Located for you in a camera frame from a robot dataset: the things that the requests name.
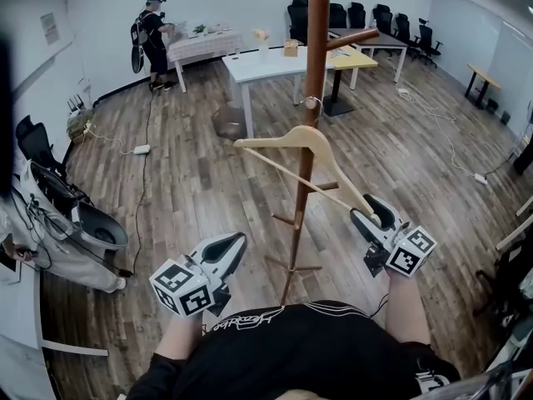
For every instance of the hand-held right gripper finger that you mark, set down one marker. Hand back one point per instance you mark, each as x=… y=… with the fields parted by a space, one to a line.
x=367 y=229
x=387 y=215

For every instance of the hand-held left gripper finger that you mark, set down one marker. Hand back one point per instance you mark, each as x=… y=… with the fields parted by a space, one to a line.
x=231 y=261
x=208 y=244

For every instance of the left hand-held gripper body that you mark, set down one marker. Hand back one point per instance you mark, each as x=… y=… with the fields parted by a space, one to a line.
x=179 y=286

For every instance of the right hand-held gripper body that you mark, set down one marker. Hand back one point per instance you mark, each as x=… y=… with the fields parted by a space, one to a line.
x=410 y=252

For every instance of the light wooden hanger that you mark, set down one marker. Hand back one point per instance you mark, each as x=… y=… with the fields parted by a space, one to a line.
x=262 y=142

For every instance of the brown wooden coat rack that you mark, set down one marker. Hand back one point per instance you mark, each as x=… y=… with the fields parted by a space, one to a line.
x=313 y=65

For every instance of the person's left forearm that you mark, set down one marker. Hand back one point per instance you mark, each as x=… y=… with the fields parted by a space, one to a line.
x=179 y=336

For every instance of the person's right forearm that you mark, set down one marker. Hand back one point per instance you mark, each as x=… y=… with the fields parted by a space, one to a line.
x=406 y=306

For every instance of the grey round bucket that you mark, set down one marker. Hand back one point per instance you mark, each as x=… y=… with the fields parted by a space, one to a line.
x=89 y=219

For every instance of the person's black shirt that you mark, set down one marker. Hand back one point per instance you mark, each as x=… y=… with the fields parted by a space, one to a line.
x=291 y=356

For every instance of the brown basket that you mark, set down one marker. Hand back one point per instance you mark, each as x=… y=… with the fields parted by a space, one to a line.
x=228 y=123

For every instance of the black waste bin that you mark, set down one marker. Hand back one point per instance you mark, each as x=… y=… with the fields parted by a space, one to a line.
x=506 y=118
x=492 y=105

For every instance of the yellow table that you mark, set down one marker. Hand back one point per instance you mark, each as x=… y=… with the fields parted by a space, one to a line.
x=354 y=58

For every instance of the white desk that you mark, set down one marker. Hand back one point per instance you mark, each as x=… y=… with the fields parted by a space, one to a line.
x=16 y=306

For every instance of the white flat device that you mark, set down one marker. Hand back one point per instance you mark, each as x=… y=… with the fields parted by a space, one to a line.
x=14 y=275

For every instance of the round wooden table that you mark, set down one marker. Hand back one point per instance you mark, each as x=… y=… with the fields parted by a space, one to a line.
x=485 y=75

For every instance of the woven basket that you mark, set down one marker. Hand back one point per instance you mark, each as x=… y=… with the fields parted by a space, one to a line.
x=80 y=125

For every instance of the dark brown table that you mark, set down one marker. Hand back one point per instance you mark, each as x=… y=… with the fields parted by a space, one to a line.
x=387 y=40

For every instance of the white table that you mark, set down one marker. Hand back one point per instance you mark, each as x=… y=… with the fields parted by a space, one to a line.
x=275 y=67

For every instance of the small wooden box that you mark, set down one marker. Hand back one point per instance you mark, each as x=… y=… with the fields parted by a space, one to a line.
x=291 y=50

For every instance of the black router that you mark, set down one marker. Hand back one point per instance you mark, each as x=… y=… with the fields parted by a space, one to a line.
x=75 y=104

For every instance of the vase of flowers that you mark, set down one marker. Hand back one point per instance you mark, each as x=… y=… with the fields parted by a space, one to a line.
x=263 y=54

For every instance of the row of black office chairs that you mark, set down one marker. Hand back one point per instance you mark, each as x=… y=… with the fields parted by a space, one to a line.
x=381 y=17

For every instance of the table with checked cloth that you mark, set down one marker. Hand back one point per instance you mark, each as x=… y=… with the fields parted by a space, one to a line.
x=204 y=44

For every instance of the black swivel chair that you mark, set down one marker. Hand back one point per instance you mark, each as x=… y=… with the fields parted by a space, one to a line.
x=35 y=140

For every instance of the wall poster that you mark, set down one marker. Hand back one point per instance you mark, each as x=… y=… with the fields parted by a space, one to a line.
x=50 y=29

